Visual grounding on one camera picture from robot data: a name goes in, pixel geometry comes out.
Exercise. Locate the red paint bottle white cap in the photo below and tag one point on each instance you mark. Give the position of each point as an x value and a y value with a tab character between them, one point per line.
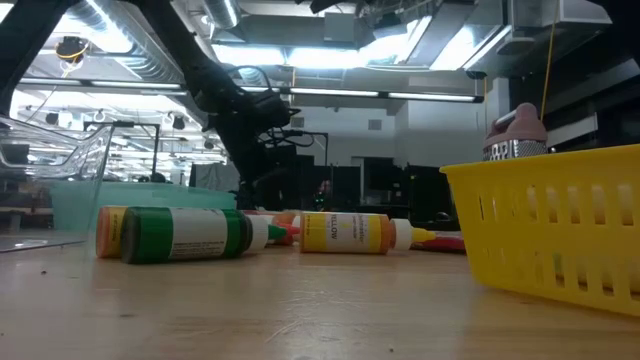
289	234

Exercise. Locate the yellow paint bottle white cap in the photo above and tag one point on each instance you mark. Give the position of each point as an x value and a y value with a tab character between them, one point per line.
110	230
345	232

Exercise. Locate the green paint bottle white cap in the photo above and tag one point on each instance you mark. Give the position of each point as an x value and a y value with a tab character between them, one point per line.
150	235

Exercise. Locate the clear plastic container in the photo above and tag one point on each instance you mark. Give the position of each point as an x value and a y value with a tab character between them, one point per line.
95	165

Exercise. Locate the red packet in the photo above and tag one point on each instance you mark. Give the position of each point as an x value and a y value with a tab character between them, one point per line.
445	244

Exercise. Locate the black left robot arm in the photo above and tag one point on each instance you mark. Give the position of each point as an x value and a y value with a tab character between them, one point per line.
172	30

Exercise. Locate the teal plastic tray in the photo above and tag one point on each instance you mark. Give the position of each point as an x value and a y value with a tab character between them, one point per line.
165	195

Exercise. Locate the long ceiling light bar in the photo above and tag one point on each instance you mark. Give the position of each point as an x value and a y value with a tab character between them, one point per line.
125	85
350	93

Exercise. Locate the yellow plastic slotted basket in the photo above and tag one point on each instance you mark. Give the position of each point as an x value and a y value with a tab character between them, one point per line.
550	165

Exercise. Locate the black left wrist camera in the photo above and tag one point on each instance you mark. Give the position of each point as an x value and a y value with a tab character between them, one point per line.
270	112

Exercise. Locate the silver ventilation duct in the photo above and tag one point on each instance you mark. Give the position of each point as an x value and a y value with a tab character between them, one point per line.
220	12

